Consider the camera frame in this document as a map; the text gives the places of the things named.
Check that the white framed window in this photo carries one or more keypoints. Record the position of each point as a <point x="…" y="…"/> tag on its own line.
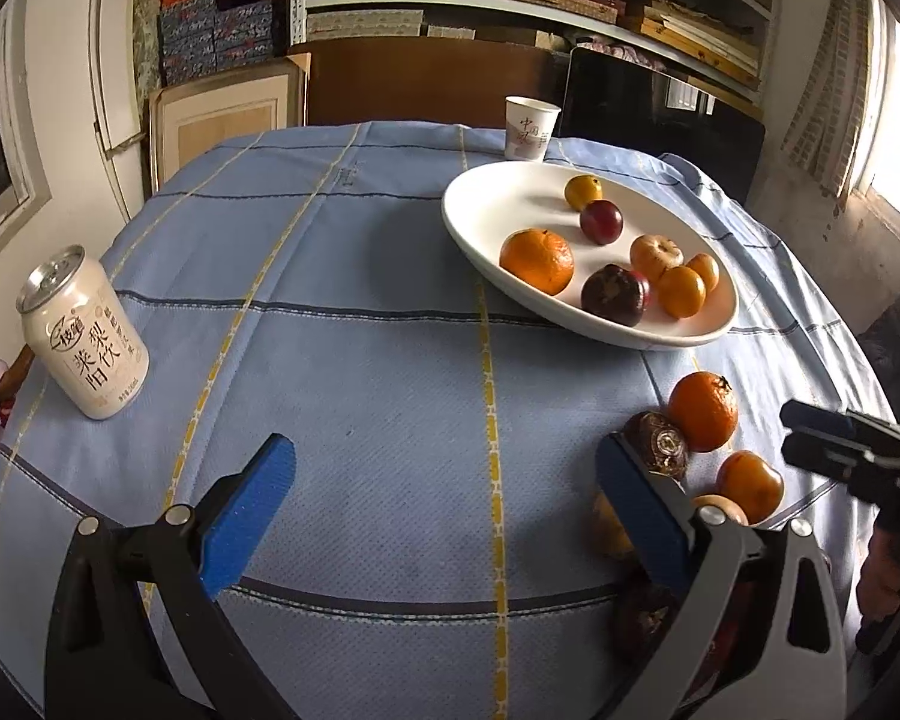
<point x="0" y="150"/>

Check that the white paper cup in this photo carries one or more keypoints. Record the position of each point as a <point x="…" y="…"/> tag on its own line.
<point x="529" y="131"/>

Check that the white wall rod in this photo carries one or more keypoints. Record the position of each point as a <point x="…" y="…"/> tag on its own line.
<point x="109" y="52"/>

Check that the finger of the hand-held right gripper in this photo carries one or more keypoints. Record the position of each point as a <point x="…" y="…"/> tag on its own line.
<point x="817" y="416"/>
<point x="817" y="457"/>

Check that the yellow orange round fruit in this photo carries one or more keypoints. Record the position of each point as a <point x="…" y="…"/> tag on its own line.
<point x="706" y="270"/>
<point x="750" y="484"/>

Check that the dark mangosteen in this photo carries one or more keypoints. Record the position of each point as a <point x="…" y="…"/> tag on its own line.
<point x="615" y="295"/>
<point x="641" y="619"/>
<point x="656" y="444"/>

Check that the tan round fruit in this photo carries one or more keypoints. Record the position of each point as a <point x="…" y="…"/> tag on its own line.
<point x="655" y="255"/>
<point x="607" y="529"/>

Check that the smooth small orange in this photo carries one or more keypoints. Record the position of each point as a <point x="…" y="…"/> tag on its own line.
<point x="681" y="291"/>
<point x="583" y="192"/>

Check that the stack of blue patterned boxes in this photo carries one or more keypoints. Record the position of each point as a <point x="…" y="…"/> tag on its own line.
<point x="217" y="37"/>

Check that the white plate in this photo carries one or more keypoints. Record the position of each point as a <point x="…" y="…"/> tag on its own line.
<point x="510" y="202"/>

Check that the cream beverage can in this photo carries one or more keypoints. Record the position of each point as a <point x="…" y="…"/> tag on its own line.
<point x="97" y="360"/>

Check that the purple plum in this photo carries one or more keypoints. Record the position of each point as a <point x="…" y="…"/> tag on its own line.
<point x="601" y="222"/>

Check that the green patterned panel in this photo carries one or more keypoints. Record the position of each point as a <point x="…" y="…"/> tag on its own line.
<point x="146" y="30"/>

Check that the mandarin orange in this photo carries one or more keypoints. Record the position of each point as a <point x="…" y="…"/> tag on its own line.
<point x="537" y="261"/>
<point x="703" y="411"/>

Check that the blue checked tablecloth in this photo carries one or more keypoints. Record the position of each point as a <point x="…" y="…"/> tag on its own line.
<point x="382" y="390"/>

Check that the person's right hand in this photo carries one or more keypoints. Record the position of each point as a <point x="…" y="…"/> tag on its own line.
<point x="889" y="570"/>

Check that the black screen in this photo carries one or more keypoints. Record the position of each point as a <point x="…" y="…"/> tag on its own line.
<point x="645" y="105"/>

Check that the cream picture frame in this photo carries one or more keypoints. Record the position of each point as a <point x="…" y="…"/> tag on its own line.
<point x="217" y="127"/>

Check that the brown wooden board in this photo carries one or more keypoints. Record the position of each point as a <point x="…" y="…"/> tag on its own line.
<point x="420" y="82"/>

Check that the pink cloth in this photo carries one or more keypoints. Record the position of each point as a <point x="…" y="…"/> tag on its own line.
<point x="630" y="52"/>

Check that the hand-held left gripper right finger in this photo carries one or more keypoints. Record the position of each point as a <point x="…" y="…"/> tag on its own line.
<point x="641" y="517"/>

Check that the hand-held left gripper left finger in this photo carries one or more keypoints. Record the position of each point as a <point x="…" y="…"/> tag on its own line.
<point x="251" y="517"/>

